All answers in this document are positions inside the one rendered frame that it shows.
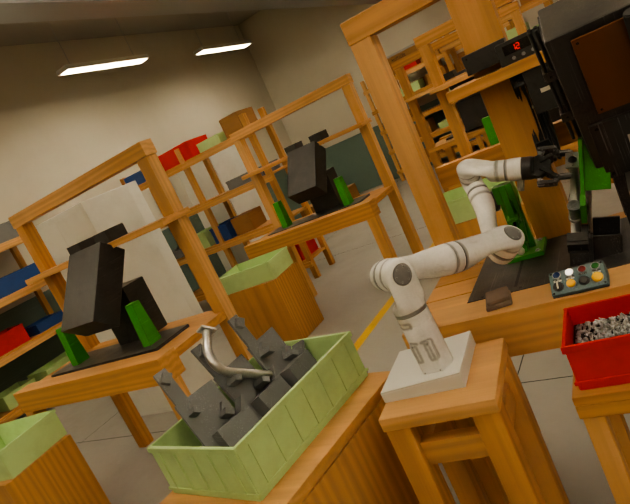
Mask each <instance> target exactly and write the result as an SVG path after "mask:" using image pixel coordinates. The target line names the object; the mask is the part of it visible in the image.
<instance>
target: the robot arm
mask: <svg viewBox="0 0 630 504"><path fill-rule="evenodd" d="M537 152H538V155H537V156H534V157H533V156H527V157H517V158H510V159H506V160H497V161H488V160H481V159H466V160H463V161H461V162H460V163H459V164H458V165H457V168H456V171H457V174H458V177H459V180H460V183H461V185H462V187H463V189H464V190H465V192H466V193H467V196H468V199H469V201H470V203H471V205H472V207H473V209H474V211H475V214H476V217H477V220H478V223H479V227H480V231H481V234H478V235H474V236H471V237H467V238H464V239H460V240H456V241H451V242H448V243H444V244H440V245H437V246H434V247H431V248H428V249H425V250H423V251H420V252H418V253H415V254H412V255H408V256H403V257H397V258H386V259H382V260H380V261H378V262H377V263H376V264H374V266H373V267H372V269H371V271H370V281H371V283H372V284H373V285H374V286H375V287H376V288H377V289H379V290H381V291H385V292H391V294H392V296H393V298H394V301H395V303H396V304H395V305H394V307H393V314H394V316H395V318H396V319H397V321H398V323H399V325H400V327H401V329H402V331H403V333H404V335H405V337H406V339H407V341H408V343H409V345H410V349H411V351H412V353H413V355H414V357H415V359H416V361H417V363H418V365H419V367H420V369H421V371H422V373H423V375H428V374H432V373H437V372H441V371H444V370H445V368H446V367H448V366H449V365H450V364H451V363H452V361H453V356H452V354H451V352H450V350H449V348H448V346H447V344H446V342H445V340H444V338H443V336H442V334H441V332H440V330H439V328H438V326H437V324H436V322H435V320H434V318H433V316H432V314H431V312H430V310H429V308H428V306H427V304H426V302H425V298H424V291H423V288H422V286H421V284H420V282H419V279H428V278H437V277H443V276H448V275H453V274H456V273H459V272H462V271H465V270H467V269H469V268H471V267H472V266H474V265H476V264H477V263H479V262H480V261H481V260H483V259H484V258H486V257H487V256H488V257H489V258H490V259H491V260H492V261H493V262H495V263H497V264H501V265H505V264H508V263H510V262H511V261H512V260H513V259H514V258H515V256H516V255H517V253H518V252H519V251H520V249H521V248H522V246H523V244H524V242H525V236H524V233H523V232H522V230H521V229H519V228H518V227H515V226H512V225H502V226H499V227H498V226H497V219H496V208H495V202H494V199H493V197H492V195H491V193H490V191H489V189H488V187H487V185H486V184H485V183H484V182H483V180H482V177H481V176H483V177H486V178H487V179H488V180H489V181H490V182H501V181H517V189H518V191H524V180H532V179H537V186H538V187H539V188H540V187H553V186H557V185H558V182H559V181H560V180H566V179H571V178H573V172H569V173H560V174H557V173H555V172H553V171H552V170H551V162H552V161H553V160H554V159H556V158H557V157H559V156H560V157H564V156H565V153H570V152H573V151H572V150H570V149H566V150H559V149H558V148H557V146H556V145H551V146H542V147H537ZM545 153H549V154H547V155H546V156H542V155H544V154H545ZM544 177H547V178H550V180H544V179H542V178H544Z"/></svg>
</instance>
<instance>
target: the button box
mask: <svg viewBox="0 0 630 504"><path fill-rule="evenodd" d="M597 263H598V264H599V266H598V268H595V269H594V268H592V267H591V264H592V263H589V264H585V265H580V266H585V268H586V269H585V271H583V272H580V271H578V268H579V267H580V266H577V267H573V268H568V269H571V270H572V271H573V272H572V274H570V275H566V274H565V271H566V270H567V269H566V270H562V271H558V273H560V276H559V277H558V278H554V277H553V274H554V273H555V272H554V273H550V274H549V275H548V276H549V281H550V287H551V293H552V297H553V299H556V298H560V297H565V296H569V295H573V294H578V293H582V292H586V291H591V290H595V289H599V288H604V287H608V286H610V278H609V272H608V270H607V268H606V266H605V264H604V262H603V261H602V260H601V261H597ZM595 272H601V273H602V274H603V279H602V280H601V281H599V282H595V281H593V279H592V274H593V273H595ZM581 276H587V277H588V278H589V281H588V283H586V284H581V283H580V281H579V279H580V277H581ZM569 279H573V280H575V282H576V284H575V286H573V287H568V286H567V285H566V282H567V280H569ZM555 282H561V283H562V284H563V288H562V289H561V290H559V291H557V290H555V289H554V288H553V285H554V283H555Z"/></svg>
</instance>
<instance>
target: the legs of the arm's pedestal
mask: <svg viewBox="0 0 630 504"><path fill-rule="evenodd" d="M473 420H474V422H475V424H476V426H473V427H467V428H461V429H457V427H456V425H455V422H454V420H452V421H446V422H441V423H435V424H429V425H423V426H418V427H412V428H406V429H400V430H395V431H389V432H387V434H388V436H389V438H390V441H391V443H392V445H393V447H394V449H395V451H396V453H397V455H398V458H399V460H400V462H401V464H402V466H403V468H404V470H405V472H406V475H407V477H408V479H409V481H410V483H411V485H412V487H413V489H414V492H415V494H416V496H417V498H418V500H419V502H420V504H456V502H455V500H454V498H453V496H452V494H451V492H450V489H449V487H448V485H447V483H446V481H445V478H444V476H443V474H442V472H441V470H440V467H439V465H438V463H442V465H443V467H444V469H445V471H446V473H447V476H448V478H449V480H450V482H451V484H452V487H453V489H454V491H455V493H456V495H457V498H458V500H459V502H460V504H491V503H490V501H489V499H488V497H487V494H486V492H485V490H484V488H483V485H482V483H481V481H480V479H479V476H478V474H477V472H476V470H475V467H474V465H473V463H472V461H471V459H474V458H481V457H488V456H490V459H491V461H492V463H493V466H494V468H495V470H496V472H497V475H498V477H499V479H500V482H501V484H502V486H503V489H504V491H505V493H506V495H507V498H508V500H509V502H510V504H570V502H569V499H568V497H567V494H566V492H565V490H564V487H563V485H562V482H561V480H560V478H559V475H558V473H557V470H556V468H555V465H554V463H553V461H552V458H551V456H550V453H549V451H548V449H547V446H546V444H545V441H544V439H543V436H542V434H541V432H540V429H539V427H538V424H537V422H536V419H535V417H534V415H533V412H532V410H531V407H530V405H529V403H528V400H527V398H526V395H525V393H524V390H523V388H522V386H521V383H520V381H519V378H518V376H517V374H516V371H515V369H514V366H513V364H512V361H511V359H510V357H509V354H508V355H507V363H506V371H505V379H504V387H503V395H502V403H501V411H500V412H498V413H492V414H486V415H481V416H475V417H473Z"/></svg>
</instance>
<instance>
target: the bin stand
mask: <svg viewBox="0 0 630 504"><path fill-rule="evenodd" d="M574 383H575V376H574V373H573V385H572V401H573V403H574V405H575V408H576V411H577V413H578V416H579V418H580V419H583V421H584V423H585V426H586V428H587V431H588V433H589V436H590V439H591V441H592V444H593V446H594V449H595V451H596V454H597V456H598V459H599V461H600V464H601V466H602V469H603V471H604V474H605V476H606V479H607V481H608V484H609V487H610V489H611V492H612V494H613V497H614V499H615V502H616V504H630V431H629V428H628V425H627V423H626V420H625V418H624V415H623V414H628V413H630V383H627V384H621V385H614V386H607V387H601V388H594V389H588V390H580V389H579V386H575V385H574Z"/></svg>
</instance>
